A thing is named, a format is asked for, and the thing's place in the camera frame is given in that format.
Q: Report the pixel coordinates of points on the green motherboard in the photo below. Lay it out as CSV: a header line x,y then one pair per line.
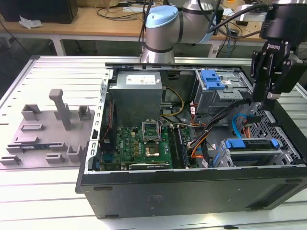
x,y
129,143

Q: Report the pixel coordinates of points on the black graphics card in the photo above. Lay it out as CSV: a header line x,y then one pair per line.
x,y
148,166

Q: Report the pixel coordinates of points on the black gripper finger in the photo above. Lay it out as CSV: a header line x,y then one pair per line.
x,y
284,76
261,69

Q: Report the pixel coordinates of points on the grey power supply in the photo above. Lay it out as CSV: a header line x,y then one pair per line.
x,y
134,100

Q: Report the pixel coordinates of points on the RAM stick on rack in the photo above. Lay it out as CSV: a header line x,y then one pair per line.
x,y
31,146

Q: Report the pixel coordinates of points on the grey optical drive cage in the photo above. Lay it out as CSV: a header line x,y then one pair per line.
x,y
216,100

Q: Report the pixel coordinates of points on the crumpled white paper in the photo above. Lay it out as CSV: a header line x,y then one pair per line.
x,y
30,22

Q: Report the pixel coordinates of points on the grey disk bay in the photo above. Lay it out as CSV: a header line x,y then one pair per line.
x,y
285,155

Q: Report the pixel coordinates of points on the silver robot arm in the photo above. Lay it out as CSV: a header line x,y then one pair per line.
x,y
163,31

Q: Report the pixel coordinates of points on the blue drive cage latch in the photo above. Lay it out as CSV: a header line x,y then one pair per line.
x,y
211,79

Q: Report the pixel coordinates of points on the flat silver device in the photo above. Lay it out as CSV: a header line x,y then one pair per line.
x,y
251,15

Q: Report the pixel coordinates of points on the wooden desk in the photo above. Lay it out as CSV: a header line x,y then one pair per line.
x,y
72,28

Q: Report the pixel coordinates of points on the CPU socket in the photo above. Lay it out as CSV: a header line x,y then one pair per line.
x,y
153,151

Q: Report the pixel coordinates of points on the grey parts rack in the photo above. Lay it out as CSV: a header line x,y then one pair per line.
x,y
48,134

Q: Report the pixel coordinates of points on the hard disk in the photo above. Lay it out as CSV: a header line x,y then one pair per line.
x,y
236,143

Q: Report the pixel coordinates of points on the large black box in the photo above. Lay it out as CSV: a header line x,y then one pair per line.
x,y
38,10

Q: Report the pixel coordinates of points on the installed RAM stick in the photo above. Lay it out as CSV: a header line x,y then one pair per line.
x,y
182,148

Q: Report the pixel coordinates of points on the black PC case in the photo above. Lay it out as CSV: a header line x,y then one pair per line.
x,y
192,194

